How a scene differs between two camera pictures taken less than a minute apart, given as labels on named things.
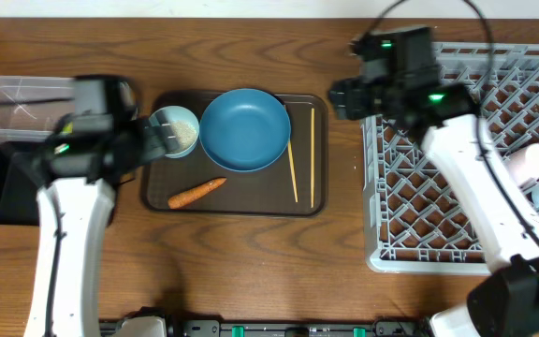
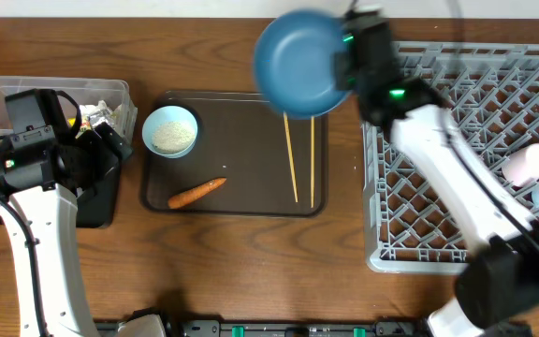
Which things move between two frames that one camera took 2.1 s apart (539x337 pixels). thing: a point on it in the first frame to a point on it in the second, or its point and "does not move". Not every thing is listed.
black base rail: (278, 328) does not move
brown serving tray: (296, 184) does not move
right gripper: (347, 94) to (342, 62)
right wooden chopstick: (313, 160) does not move
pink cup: (528, 165) does not move
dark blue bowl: (245, 130) to (293, 64)
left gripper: (155, 149) to (109, 159)
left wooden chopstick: (293, 172) does not move
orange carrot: (190, 195) does not move
